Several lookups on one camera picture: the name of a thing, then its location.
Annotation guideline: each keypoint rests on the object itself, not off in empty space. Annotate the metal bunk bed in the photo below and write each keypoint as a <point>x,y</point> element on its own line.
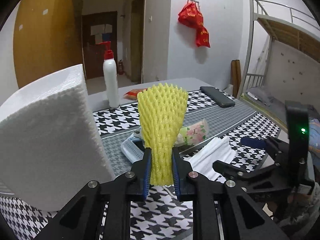
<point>287,68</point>

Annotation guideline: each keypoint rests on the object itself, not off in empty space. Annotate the red hanging bag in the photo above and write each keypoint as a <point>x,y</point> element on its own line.
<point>191,17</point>

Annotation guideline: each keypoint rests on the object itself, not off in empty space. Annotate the houndstooth grey tablecloth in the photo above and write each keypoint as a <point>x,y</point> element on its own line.
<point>161,216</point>

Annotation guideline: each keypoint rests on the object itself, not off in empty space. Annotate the blue surgical face mask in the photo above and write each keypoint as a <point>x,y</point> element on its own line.
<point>133,148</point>

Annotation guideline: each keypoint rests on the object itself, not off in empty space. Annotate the red snack packet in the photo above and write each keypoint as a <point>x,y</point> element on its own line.
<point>132,94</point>

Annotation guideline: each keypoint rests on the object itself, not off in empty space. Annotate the white lotion pump bottle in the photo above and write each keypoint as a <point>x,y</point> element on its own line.
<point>110,75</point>

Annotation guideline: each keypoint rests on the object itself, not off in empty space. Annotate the white styrofoam box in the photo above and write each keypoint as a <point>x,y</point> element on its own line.
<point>50,144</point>

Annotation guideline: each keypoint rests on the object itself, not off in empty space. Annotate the red fire extinguisher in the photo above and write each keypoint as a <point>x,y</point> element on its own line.
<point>120,67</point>

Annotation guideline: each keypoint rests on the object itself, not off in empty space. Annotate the yellow foam fruit net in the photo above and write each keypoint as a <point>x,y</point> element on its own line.
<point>161,115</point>

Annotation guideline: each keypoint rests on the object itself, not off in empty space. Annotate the white folded face mask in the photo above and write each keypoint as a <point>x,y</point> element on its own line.
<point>216,149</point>

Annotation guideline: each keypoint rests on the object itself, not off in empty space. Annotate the black smartphone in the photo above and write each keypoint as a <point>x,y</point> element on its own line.
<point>217,96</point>

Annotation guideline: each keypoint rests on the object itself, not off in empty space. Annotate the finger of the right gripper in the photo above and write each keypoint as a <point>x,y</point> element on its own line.
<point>253,143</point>

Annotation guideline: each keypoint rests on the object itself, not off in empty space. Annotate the dark brown entrance door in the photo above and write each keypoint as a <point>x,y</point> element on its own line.
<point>96,29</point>

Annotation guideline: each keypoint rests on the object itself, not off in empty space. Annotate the wooden wardrobe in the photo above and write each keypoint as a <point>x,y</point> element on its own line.
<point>47,38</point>

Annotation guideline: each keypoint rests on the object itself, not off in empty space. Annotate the wooden side door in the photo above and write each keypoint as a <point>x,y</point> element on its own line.
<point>137,39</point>

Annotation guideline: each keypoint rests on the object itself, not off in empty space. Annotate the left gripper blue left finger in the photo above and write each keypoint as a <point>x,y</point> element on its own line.
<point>139,187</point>

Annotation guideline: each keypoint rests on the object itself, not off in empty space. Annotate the floral plastic bag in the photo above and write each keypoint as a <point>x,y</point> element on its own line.
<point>193,134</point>

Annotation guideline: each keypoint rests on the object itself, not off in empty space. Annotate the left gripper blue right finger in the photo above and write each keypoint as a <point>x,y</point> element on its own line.
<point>180,172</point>

